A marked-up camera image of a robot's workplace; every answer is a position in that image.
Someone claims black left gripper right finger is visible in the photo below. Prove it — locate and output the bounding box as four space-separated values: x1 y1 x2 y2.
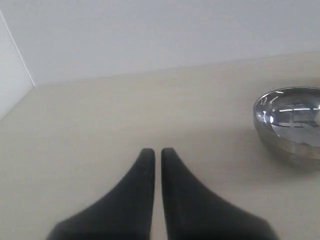
161 148 277 240

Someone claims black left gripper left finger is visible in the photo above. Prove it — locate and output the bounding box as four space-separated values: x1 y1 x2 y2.
47 148 155 240

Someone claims smooth steel bowl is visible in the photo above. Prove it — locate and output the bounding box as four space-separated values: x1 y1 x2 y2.
253 86 320 170

